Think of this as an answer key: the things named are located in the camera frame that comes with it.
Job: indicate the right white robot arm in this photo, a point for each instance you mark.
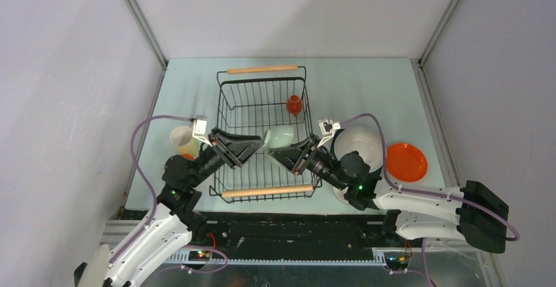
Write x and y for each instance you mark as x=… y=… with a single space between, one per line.
x=472 y=213

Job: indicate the black wire dish rack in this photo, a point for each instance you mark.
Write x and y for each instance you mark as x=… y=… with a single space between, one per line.
x=250 y=106

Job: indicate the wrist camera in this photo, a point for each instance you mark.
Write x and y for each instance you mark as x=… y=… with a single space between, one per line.
x=328 y=129
x=199 y=130

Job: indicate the orange round plate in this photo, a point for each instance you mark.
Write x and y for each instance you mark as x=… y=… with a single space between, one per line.
x=406 y=163

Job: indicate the orange glossy bowl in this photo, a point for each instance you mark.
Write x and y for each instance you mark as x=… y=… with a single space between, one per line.
x=187 y=156

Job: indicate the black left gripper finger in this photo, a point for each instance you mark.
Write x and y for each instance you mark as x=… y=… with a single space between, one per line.
x=236 y=144
x=240 y=159

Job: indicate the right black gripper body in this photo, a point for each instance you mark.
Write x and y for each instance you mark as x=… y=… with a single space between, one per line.
x=318 y=162

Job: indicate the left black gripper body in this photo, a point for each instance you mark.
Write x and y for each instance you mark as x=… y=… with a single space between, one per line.
x=212 y=158

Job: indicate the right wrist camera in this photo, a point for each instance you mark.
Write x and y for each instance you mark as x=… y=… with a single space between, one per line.
x=328 y=129

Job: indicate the green floral ceramic bowl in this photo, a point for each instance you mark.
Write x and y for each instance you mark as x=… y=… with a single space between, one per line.
x=278 y=137

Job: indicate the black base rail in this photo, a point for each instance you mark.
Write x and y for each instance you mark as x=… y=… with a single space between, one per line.
x=298 y=237

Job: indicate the small orange ceramic cup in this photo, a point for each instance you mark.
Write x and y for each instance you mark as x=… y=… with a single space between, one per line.
x=294 y=105

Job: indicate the yellow ceramic mug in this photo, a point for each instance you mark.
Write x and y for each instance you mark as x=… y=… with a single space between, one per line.
x=181 y=139

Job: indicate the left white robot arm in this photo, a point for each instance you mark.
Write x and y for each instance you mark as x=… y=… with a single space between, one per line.
x=172 y=221

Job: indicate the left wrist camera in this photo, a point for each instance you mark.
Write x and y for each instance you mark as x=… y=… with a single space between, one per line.
x=199 y=130

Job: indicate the white pink fluted plate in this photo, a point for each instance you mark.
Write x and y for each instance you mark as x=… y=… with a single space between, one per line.
x=362 y=140

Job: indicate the white ceramic bowl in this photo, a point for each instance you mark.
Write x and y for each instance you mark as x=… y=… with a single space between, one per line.
x=340 y=195

